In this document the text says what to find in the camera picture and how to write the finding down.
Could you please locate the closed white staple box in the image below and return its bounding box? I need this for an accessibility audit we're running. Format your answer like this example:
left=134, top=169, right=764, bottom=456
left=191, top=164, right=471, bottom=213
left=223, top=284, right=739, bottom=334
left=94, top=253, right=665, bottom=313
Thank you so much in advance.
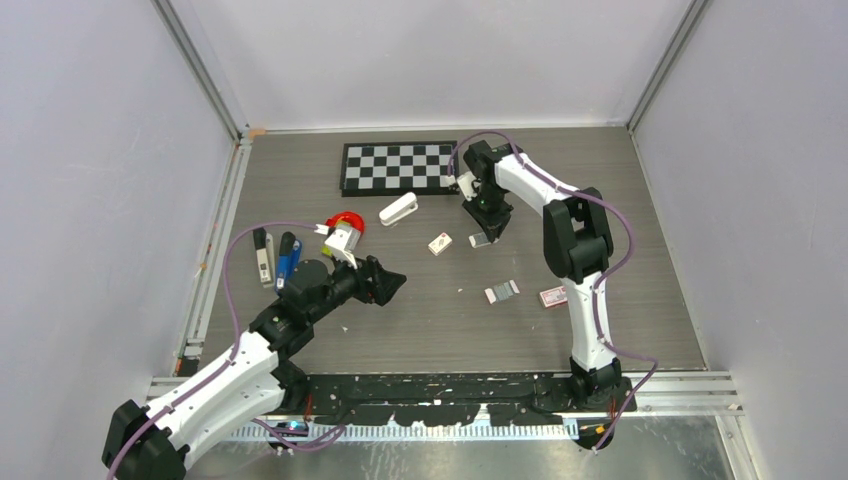
left=428, top=232, right=453, bottom=256

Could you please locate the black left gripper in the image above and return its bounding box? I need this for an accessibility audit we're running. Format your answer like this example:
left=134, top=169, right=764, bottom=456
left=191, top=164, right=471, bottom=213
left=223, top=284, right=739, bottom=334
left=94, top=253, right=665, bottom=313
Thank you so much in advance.
left=307, top=249, right=404, bottom=324

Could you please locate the blue stapler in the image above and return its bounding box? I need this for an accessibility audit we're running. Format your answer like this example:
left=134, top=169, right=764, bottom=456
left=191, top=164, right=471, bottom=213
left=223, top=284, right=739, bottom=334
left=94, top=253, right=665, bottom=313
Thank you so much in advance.
left=274, top=231, right=302, bottom=292

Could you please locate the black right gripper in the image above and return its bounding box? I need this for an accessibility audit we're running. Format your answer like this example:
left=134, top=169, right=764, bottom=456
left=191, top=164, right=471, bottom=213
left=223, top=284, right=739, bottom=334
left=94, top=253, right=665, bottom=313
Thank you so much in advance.
left=461, top=184, right=513, bottom=242

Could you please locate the staple box tray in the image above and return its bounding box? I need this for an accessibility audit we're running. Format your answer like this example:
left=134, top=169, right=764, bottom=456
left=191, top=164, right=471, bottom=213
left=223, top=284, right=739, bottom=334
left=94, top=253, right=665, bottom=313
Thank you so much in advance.
left=468, top=232, right=491, bottom=249

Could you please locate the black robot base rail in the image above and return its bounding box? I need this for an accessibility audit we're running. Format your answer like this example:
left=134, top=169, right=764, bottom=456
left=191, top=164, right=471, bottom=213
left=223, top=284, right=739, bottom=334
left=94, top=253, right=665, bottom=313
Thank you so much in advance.
left=271, top=372, right=632, bottom=427

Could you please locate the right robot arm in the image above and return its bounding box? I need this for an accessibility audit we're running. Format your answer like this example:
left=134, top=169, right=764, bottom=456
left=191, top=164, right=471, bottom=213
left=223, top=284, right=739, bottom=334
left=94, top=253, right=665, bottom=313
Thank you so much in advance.
left=458, top=141, right=624, bottom=411

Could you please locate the black and white stapler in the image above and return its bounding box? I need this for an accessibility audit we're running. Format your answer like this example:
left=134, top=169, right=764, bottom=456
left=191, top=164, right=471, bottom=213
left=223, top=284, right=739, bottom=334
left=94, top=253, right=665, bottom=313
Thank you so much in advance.
left=252, top=227, right=276, bottom=288

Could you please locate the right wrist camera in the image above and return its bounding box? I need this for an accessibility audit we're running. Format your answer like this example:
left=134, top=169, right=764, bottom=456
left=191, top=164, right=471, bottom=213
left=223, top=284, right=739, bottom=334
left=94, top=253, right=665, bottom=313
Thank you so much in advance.
left=442, top=172, right=479, bottom=202

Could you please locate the red arch toy block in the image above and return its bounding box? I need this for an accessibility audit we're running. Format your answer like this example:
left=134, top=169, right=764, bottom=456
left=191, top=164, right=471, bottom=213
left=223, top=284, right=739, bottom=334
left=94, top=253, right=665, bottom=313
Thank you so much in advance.
left=325, top=211, right=366, bottom=234

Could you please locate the checkerboard calibration board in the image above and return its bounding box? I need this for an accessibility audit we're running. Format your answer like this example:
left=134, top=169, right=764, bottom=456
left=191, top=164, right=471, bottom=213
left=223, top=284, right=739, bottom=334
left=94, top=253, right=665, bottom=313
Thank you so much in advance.
left=339, top=141, right=460, bottom=197

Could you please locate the red white staple box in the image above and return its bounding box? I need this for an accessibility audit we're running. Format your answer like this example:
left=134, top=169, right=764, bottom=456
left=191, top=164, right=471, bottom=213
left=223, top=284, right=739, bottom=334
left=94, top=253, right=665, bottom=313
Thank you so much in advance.
left=539, top=286, right=568, bottom=308

